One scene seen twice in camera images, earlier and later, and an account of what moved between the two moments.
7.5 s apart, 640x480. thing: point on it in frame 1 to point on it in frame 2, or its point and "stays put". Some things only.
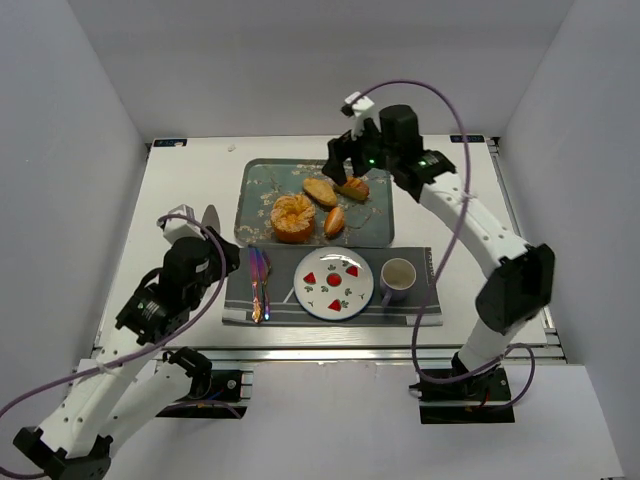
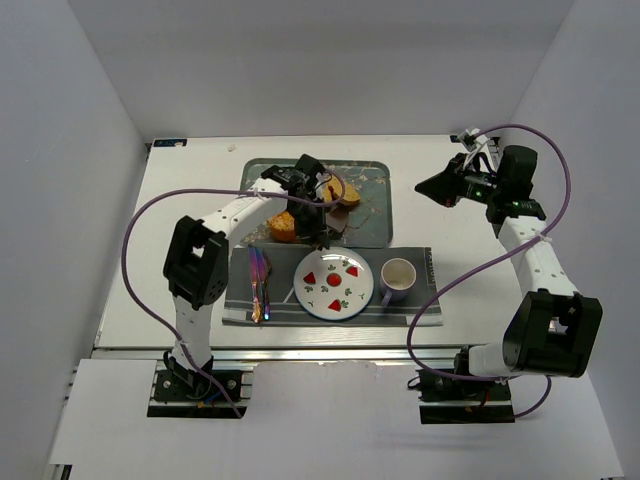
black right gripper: [347, 148] to [455, 178]
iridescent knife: [265, 276] stays put
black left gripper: [218, 250] to [310, 216]
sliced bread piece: [354, 188] to [333, 188]
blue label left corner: [170, 143] stays put
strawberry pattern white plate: [334, 283] stays put
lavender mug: [398, 276] stays put
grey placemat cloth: [285, 310] stays put
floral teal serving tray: [295, 203] stays put
